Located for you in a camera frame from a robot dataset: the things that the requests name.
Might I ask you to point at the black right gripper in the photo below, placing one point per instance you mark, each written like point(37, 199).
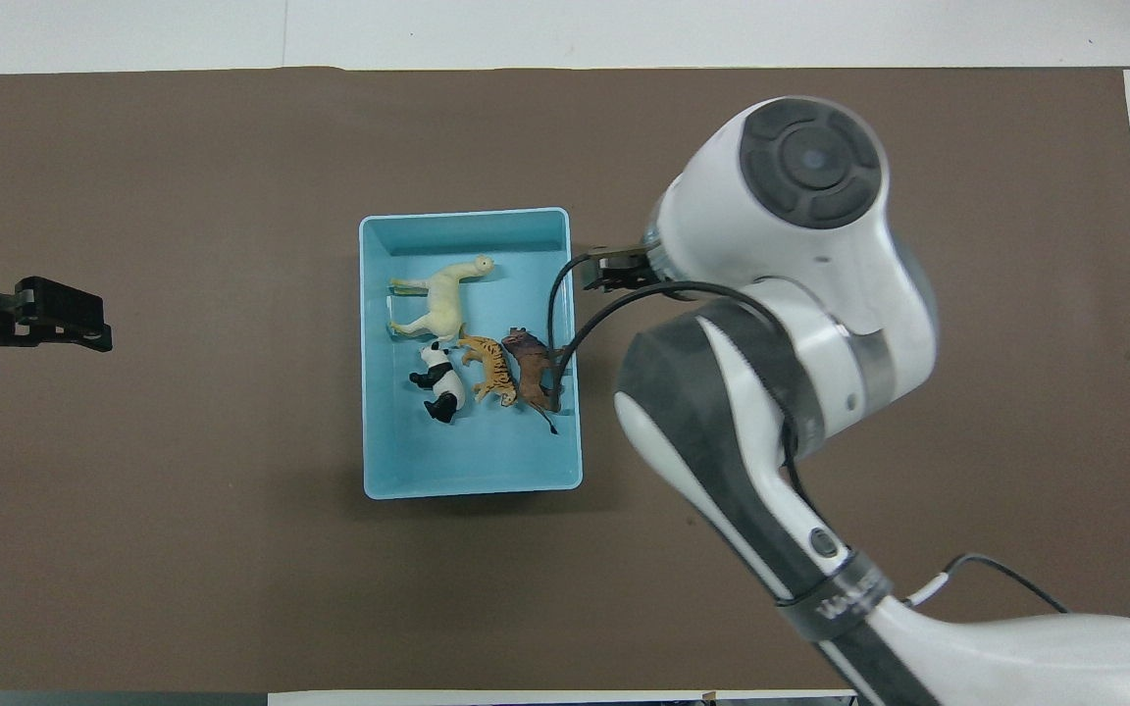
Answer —
point(645, 267)

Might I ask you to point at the light blue plastic storage box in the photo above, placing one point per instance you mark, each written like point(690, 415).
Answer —
point(472, 451)

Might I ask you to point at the black and white panda toy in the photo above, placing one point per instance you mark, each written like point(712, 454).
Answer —
point(442, 378)

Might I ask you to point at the brown lion toy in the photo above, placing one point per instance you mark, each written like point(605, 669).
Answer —
point(531, 368)

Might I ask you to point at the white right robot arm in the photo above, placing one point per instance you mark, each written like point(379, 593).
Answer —
point(800, 294)

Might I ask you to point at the orange tiger toy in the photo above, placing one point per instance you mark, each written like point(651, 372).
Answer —
point(494, 371)

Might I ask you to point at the brown table mat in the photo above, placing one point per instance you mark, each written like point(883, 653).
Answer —
point(182, 539)

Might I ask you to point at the cream horse toy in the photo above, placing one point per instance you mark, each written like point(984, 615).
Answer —
point(445, 299)

